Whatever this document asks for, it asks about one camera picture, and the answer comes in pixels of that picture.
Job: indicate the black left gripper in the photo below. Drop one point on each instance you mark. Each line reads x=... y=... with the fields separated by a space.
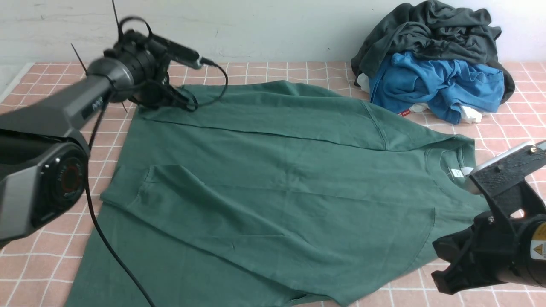
x=143 y=70

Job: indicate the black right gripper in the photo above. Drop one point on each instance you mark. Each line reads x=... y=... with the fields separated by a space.
x=485 y=254

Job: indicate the green long-sleeved shirt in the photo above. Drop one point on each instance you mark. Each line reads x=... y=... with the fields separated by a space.
x=281 y=194

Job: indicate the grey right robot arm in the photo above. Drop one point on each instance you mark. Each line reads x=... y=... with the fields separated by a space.
x=537 y=250

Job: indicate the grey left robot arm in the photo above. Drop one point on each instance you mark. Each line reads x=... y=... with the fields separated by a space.
x=44 y=155

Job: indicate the blue crumpled garment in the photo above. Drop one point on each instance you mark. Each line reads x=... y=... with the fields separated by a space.
x=445 y=85

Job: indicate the dark grey crumpled garment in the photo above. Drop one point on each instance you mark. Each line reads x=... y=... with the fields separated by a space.
x=433 y=30

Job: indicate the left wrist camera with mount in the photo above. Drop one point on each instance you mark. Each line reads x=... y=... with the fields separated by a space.
x=179 y=53

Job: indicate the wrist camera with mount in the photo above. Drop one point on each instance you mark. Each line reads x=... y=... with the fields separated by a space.
x=502 y=182
x=179 y=53

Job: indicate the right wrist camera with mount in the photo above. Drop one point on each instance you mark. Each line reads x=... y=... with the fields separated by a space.
x=502 y=182

